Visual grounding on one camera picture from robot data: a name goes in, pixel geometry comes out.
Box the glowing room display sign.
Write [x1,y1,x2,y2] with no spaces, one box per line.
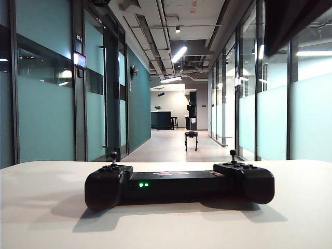
[73,52,87,70]

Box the long vertical door handle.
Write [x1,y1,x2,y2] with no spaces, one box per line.
[99,45,107,149]

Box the black quadruped robot dog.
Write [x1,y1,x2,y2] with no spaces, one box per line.
[184,131,198,152]

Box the black kiosk machine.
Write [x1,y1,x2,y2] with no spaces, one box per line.
[185,90,198,131]

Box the black dual-joystick remote control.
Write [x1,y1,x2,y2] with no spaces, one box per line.
[84,149,275,211]

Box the long linear ceiling light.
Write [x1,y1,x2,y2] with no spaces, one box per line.
[159,76,183,84]
[171,46,188,63]

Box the dark counter with white top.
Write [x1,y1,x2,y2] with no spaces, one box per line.
[150,110,174,130]

